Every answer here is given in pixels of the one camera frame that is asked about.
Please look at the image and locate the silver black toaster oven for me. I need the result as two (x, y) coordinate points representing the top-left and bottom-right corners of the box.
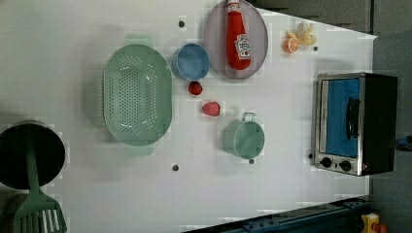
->
(313, 73), (397, 177)

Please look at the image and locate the pink red fruit toy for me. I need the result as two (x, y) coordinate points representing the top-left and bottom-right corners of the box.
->
(202, 101), (221, 117)

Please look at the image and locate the red strawberry toy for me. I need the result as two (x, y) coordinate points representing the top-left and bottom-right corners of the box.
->
(188, 82), (203, 95)

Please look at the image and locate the blue cup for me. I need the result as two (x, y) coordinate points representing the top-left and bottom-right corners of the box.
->
(171, 44), (211, 81)

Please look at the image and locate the green oval colander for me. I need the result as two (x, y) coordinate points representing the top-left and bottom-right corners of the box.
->
(102, 33), (172, 156)

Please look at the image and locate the red plush ketchup bottle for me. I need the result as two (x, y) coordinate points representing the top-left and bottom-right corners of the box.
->
(225, 0), (252, 70)

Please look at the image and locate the grey round plate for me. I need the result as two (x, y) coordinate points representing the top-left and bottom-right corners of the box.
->
(203, 0), (268, 79)

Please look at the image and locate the orange slice toy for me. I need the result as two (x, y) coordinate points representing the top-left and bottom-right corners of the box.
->
(283, 38), (298, 53)

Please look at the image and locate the peeled banana toy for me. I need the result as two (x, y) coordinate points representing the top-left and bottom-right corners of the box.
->
(287, 21), (317, 46)

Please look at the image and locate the black round utensil holder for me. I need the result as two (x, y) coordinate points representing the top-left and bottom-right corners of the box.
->
(0, 120), (66, 190)

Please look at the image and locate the green slotted spatula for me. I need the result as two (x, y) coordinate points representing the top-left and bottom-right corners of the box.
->
(13, 131), (67, 233)

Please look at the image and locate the yellow red emergency button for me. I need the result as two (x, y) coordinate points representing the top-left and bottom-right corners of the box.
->
(361, 213), (388, 233)

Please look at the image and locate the green cup with handle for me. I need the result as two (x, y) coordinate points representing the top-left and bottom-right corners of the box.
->
(223, 112), (265, 159)

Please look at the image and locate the blue metal frame rail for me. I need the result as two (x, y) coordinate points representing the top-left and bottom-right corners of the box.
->
(185, 198), (371, 233)

